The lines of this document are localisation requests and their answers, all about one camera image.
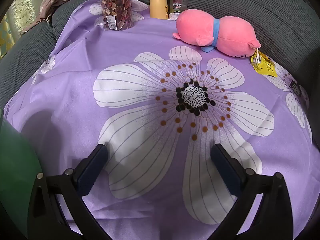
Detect yellow packet tag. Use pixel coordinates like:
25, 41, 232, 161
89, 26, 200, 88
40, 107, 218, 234
251, 50, 278, 78

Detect purple flower print cloth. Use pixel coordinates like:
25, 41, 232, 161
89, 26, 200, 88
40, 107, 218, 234
4, 0, 320, 240

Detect green plastic bowl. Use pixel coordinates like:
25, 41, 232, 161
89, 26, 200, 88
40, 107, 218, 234
0, 109, 42, 233

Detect grey sofa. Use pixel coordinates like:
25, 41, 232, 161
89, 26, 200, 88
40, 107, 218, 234
0, 0, 320, 140

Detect pink plush toy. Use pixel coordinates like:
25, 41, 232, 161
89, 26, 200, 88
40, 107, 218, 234
172, 9, 262, 58

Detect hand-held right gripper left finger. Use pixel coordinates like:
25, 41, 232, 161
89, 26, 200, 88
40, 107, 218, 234
26, 144, 109, 240

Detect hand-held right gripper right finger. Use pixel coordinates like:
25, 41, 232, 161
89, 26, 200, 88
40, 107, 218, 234
210, 144, 294, 240

